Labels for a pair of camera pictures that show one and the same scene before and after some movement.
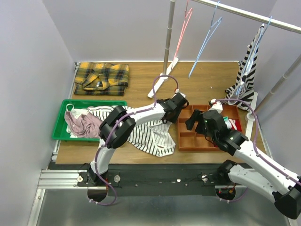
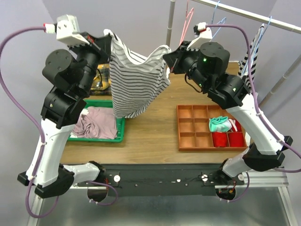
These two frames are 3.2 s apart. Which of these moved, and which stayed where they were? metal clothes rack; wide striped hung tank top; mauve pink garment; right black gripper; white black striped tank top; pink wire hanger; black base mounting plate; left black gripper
Moved: right black gripper; white black striped tank top; left black gripper
Stayed: black base mounting plate; metal clothes rack; wide striped hung tank top; mauve pink garment; pink wire hanger
